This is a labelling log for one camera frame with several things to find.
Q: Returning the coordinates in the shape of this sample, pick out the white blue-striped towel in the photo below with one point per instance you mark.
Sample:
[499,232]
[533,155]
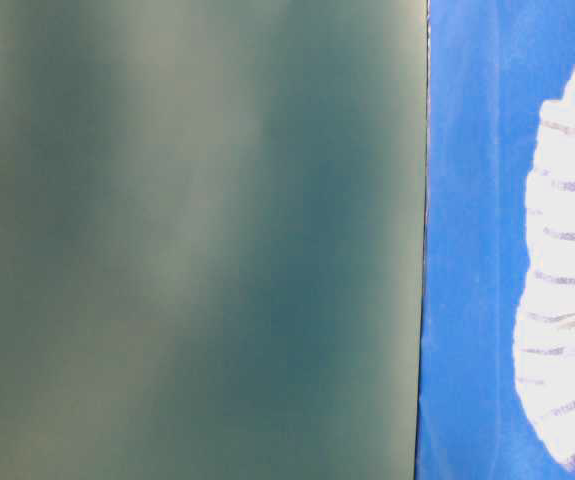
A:
[544,332]

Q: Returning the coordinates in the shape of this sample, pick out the dark green blurred panel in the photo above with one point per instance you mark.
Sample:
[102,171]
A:
[210,238]

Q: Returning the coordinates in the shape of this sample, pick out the blue table cloth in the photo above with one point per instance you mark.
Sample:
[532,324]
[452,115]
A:
[493,63]

